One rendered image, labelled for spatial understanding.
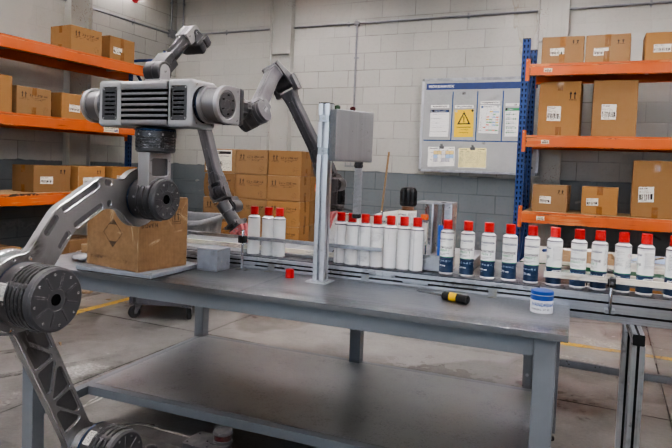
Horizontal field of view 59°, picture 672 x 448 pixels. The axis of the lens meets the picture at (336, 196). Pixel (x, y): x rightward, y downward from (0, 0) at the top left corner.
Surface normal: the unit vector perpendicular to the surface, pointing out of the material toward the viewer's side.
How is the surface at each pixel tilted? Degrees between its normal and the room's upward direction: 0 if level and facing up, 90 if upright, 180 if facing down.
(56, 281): 90
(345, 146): 90
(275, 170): 90
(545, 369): 90
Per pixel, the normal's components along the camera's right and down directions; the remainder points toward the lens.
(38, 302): 0.91, 0.06
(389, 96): -0.42, 0.04
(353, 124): 0.55, 0.07
